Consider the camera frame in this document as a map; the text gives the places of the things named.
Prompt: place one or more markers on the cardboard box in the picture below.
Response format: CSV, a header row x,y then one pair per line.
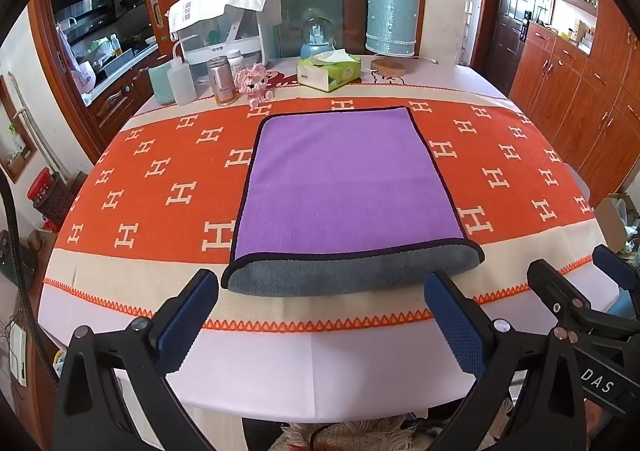
x,y
612,223

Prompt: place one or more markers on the red container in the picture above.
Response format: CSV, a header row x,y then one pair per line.
x,y
41,186

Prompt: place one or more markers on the white power strip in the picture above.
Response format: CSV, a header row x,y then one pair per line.
x,y
19,356

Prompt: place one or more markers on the wooden wall cabinet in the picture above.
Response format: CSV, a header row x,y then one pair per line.
x,y
590,96

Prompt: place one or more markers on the white jar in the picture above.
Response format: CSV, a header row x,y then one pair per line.
x,y
235,62

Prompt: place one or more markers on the purple and grey towel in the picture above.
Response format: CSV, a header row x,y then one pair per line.
x,y
345,191

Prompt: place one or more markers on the round wooden coaster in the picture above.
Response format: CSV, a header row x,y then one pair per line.
x,y
388,67

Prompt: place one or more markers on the clear squeeze bottle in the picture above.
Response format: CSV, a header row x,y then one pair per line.
x,y
181,81

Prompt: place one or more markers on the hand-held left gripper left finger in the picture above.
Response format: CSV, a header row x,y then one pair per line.
x,y
186,318

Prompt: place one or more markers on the white printed mug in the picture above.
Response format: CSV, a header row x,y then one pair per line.
x,y
82,77

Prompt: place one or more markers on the metal canister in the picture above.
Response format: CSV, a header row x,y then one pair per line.
x,y
222,81

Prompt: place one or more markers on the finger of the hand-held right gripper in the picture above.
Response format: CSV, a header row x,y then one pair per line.
x,y
560,293
615,267

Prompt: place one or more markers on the orange patterned blanket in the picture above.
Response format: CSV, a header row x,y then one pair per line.
x,y
150,181

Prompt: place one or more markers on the dark entrance door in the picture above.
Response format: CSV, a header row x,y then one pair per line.
x,y
510,16

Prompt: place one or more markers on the white countertop appliance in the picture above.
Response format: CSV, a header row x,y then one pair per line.
x,y
220,38

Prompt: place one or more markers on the blue cylindrical lamp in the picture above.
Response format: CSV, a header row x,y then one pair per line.
x,y
391,21

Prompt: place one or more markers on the green tissue box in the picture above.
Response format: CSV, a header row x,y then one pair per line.
x,y
327,71

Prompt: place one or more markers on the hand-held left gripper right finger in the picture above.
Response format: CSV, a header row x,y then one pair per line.
x,y
455,318

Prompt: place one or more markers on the pink toy dog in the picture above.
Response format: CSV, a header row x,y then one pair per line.
x,y
252,83

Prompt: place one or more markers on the blue snow globe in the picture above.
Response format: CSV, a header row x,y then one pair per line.
x,y
317,38

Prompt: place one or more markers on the pale green cup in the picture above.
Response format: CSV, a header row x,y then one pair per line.
x,y
159,83

